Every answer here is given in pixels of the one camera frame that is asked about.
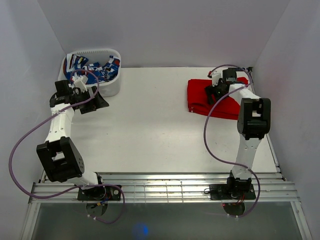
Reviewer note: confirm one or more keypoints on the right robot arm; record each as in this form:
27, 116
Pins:
253, 123

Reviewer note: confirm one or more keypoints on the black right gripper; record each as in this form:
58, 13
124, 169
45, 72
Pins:
211, 90

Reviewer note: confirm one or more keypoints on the aluminium frame rail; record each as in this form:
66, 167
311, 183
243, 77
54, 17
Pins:
190, 187

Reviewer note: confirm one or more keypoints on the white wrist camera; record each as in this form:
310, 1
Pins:
80, 82
215, 77

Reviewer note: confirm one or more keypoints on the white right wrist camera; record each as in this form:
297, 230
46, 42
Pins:
215, 77

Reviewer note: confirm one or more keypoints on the white plastic basket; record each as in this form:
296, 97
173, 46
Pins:
102, 55

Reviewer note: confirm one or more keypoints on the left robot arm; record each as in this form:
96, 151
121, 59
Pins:
60, 158

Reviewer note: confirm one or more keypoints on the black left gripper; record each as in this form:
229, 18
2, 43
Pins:
97, 103

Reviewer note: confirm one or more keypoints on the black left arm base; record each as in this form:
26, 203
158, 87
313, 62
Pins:
100, 193

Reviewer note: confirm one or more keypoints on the blue white patterned garment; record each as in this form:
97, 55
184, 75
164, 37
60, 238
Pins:
74, 66

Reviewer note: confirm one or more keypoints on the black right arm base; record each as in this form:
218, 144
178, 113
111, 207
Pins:
221, 192

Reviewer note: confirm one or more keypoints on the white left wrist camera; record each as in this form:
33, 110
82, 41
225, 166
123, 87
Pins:
80, 82

